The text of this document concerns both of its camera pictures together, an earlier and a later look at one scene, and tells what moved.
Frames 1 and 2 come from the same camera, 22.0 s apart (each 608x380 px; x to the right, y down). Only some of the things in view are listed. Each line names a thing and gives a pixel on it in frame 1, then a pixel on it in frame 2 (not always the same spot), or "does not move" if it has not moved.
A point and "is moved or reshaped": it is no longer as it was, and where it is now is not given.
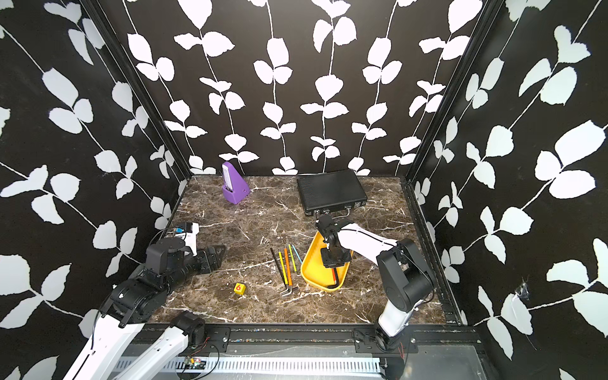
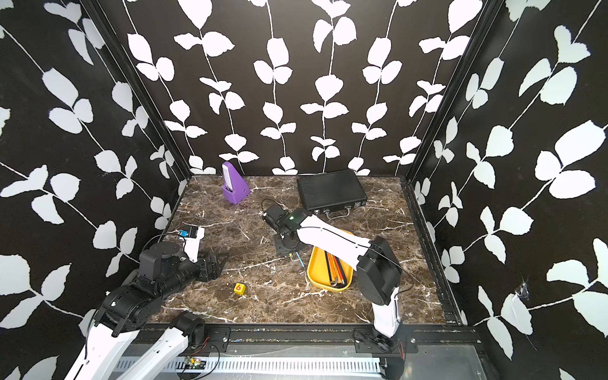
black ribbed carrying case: (331, 191) does not move
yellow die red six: (240, 288) does not move
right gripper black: (328, 262) to (280, 249)
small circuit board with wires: (191, 362) does not move
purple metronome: (234, 188) does not move
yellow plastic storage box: (313, 272) is moved or reshaped
